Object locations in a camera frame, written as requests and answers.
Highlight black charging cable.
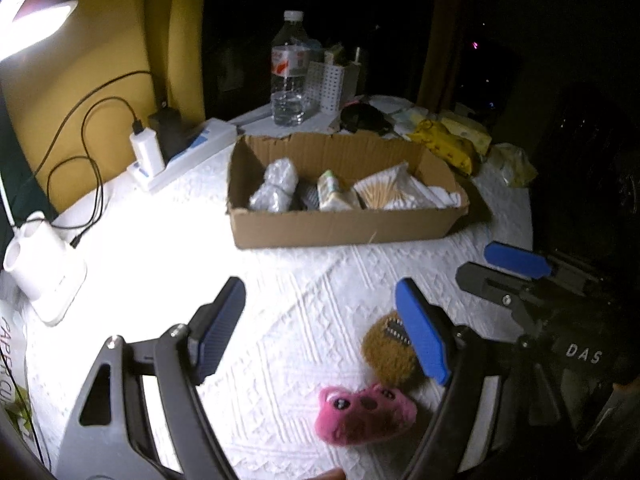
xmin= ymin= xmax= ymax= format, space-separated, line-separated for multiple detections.
xmin=34 ymin=70 xmax=152 ymax=252

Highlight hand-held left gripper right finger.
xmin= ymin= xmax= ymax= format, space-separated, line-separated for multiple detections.
xmin=394 ymin=277 xmax=563 ymax=480

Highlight metal flask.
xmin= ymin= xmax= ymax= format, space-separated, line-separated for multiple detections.
xmin=347 ymin=45 xmax=369 ymax=99

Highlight white textured tablecloth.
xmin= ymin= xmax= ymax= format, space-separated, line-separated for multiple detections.
xmin=20 ymin=94 xmax=537 ymax=480

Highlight white desk lamp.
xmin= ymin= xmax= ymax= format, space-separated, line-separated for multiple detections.
xmin=0 ymin=0 xmax=89 ymax=327

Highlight white wrapped packets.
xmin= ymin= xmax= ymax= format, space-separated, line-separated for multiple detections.
xmin=369 ymin=94 xmax=432 ymax=132

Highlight black round pouch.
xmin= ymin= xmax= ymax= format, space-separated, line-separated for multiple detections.
xmin=340 ymin=101 xmax=397 ymax=136

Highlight brown plush toy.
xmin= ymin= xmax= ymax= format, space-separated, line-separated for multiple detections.
xmin=360 ymin=309 xmax=427 ymax=387

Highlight black power adapter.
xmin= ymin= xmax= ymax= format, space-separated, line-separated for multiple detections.
xmin=148 ymin=107 xmax=194 ymax=159

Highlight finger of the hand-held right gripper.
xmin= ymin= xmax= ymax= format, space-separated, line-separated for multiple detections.
xmin=455 ymin=261 xmax=539 ymax=322
xmin=483 ymin=240 xmax=602 ymax=282

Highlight yellow plush toy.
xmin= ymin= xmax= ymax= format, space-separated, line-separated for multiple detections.
xmin=409 ymin=119 xmax=478 ymax=177

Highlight white power strip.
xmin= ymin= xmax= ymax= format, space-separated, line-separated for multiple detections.
xmin=125 ymin=117 xmax=239 ymax=194

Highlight small tissue packet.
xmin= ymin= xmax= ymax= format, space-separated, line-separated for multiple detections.
xmin=316 ymin=169 xmax=364 ymax=213

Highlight clear toothpick pack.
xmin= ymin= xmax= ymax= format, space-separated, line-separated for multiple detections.
xmin=352 ymin=161 xmax=427 ymax=210

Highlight pink plush toy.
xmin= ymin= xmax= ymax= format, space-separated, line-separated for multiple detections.
xmin=313 ymin=383 xmax=419 ymax=447

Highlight tree print paper bag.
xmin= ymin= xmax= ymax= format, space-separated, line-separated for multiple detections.
xmin=0 ymin=300 xmax=52 ymax=463

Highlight cardboard box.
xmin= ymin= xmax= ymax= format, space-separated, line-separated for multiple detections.
xmin=225 ymin=129 xmax=471 ymax=251

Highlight clear plastic water bottle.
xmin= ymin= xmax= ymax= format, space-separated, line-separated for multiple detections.
xmin=269 ymin=9 xmax=312 ymax=128

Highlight dark green cloth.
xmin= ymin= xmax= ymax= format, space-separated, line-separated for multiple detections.
xmin=0 ymin=94 xmax=52 ymax=242

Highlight pale yellow tissue pack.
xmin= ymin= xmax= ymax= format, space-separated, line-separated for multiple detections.
xmin=439 ymin=112 xmax=494 ymax=157

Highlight bubble wrap bundle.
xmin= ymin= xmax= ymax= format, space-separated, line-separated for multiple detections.
xmin=248 ymin=158 xmax=301 ymax=213

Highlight white perforated holder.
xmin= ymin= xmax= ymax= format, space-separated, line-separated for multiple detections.
xmin=305 ymin=59 xmax=349 ymax=114

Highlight white charger plug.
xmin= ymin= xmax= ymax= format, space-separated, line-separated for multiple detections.
xmin=129 ymin=127 xmax=166 ymax=174

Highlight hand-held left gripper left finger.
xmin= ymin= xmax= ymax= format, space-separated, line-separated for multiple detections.
xmin=55 ymin=276 xmax=247 ymax=480

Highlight yellow curtain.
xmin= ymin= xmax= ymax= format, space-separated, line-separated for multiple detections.
xmin=0 ymin=0 xmax=212 ymax=217

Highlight pale yellow plastic bag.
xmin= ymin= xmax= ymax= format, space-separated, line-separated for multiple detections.
xmin=487 ymin=142 xmax=539 ymax=189

